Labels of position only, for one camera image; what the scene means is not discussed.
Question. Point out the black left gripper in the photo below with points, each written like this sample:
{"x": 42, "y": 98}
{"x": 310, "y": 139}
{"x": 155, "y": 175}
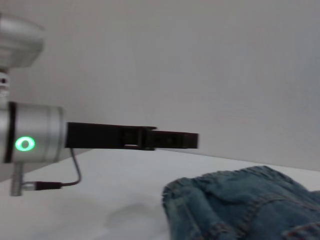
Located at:
{"x": 100, "y": 136}

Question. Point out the blue denim shorts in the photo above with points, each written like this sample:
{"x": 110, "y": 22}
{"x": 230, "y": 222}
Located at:
{"x": 237, "y": 205}

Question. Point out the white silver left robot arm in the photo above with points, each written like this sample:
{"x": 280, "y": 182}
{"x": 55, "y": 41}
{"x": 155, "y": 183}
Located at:
{"x": 37, "y": 125}

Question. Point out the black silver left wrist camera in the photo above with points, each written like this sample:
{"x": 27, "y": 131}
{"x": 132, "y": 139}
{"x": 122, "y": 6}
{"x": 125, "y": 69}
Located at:
{"x": 20, "y": 42}

